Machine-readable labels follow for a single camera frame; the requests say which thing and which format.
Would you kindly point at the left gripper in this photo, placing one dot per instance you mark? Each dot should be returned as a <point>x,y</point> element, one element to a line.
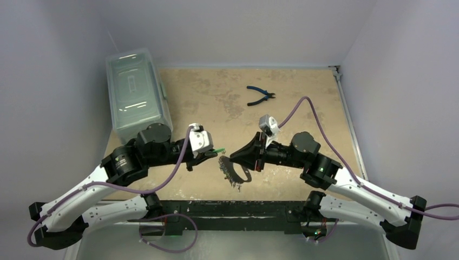
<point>200,158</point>

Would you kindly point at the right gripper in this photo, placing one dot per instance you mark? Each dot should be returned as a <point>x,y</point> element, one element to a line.
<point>258,154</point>

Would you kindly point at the metal keyring plate with keys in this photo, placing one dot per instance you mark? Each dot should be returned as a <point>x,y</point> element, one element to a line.
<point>234,177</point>

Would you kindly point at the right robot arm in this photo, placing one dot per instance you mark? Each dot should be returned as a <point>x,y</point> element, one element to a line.
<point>337,194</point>

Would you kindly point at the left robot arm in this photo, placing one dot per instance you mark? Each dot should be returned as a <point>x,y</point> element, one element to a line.
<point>105,197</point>

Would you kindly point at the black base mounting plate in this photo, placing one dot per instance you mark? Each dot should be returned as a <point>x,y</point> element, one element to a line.
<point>217,215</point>

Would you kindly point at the translucent plastic storage box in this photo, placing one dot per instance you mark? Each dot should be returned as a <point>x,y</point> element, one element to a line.
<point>137,95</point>

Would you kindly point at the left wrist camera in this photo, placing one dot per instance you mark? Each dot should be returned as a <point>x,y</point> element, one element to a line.
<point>200,139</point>

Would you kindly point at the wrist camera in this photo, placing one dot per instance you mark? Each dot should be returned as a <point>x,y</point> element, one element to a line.
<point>200,139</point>
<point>269,129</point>

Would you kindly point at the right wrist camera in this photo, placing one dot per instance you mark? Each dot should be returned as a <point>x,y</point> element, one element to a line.
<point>269,129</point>

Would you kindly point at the right side aluminium rail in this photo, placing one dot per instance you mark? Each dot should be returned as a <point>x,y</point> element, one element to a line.
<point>338,75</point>

